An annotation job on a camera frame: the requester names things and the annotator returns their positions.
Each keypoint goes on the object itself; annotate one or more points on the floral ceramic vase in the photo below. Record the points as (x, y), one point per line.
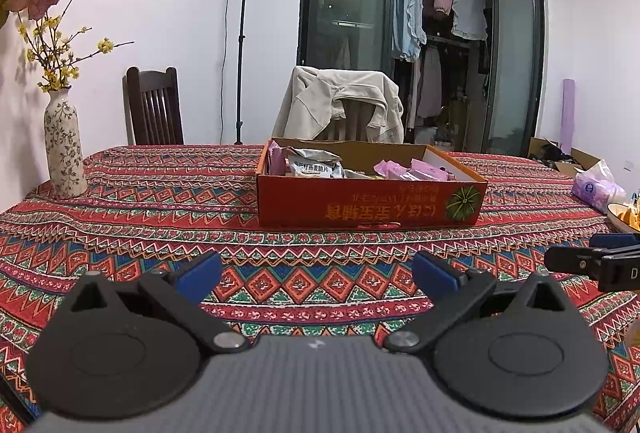
(65, 148)

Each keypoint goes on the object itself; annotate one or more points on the hanging white garment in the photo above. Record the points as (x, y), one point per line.
(470, 10)

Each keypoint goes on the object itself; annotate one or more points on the pink packet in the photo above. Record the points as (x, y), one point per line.
(392, 169)
(432, 170)
(276, 159)

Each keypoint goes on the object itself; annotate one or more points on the white bowl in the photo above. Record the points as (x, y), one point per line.
(617, 220)

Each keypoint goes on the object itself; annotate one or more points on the hanging pale pink clothes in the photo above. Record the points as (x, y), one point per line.
(429, 80)

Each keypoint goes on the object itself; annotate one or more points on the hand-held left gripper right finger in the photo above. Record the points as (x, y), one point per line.
(435, 273)

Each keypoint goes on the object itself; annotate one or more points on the beige jacket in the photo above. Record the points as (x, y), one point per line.
(310, 103)

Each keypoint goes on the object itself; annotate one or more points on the cracker packet with dark band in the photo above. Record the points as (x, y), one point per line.
(317, 170)

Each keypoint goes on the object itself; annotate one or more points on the purple rolled yoga mat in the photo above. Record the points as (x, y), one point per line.
(567, 113)

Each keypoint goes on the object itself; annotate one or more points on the black light stand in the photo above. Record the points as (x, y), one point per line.
(241, 43)

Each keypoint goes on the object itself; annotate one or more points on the wooden chair under jacket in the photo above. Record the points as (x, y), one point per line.
(352, 120)

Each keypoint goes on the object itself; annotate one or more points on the yellow fruit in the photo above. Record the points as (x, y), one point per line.
(629, 215)

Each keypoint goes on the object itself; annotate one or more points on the grey white snack packet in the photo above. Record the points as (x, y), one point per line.
(312, 155)

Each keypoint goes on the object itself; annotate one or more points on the yellow flower branches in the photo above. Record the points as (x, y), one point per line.
(55, 48)

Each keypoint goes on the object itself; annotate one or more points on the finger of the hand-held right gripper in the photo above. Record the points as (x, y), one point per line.
(617, 240)
(572, 259)

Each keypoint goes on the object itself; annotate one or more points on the dark wooden chair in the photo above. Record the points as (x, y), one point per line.
(152, 108)

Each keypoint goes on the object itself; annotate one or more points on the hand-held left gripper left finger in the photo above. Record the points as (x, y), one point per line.
(200, 275)

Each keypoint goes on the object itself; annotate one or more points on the hanging light blue shirt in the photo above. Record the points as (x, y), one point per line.
(407, 8)

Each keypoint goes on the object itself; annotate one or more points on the open cardboard carton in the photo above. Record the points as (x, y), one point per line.
(565, 158)

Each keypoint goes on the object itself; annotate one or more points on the orange printed cardboard box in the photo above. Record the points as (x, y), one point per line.
(350, 208)

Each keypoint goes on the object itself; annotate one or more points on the purple tissue pack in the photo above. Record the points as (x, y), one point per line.
(595, 190)

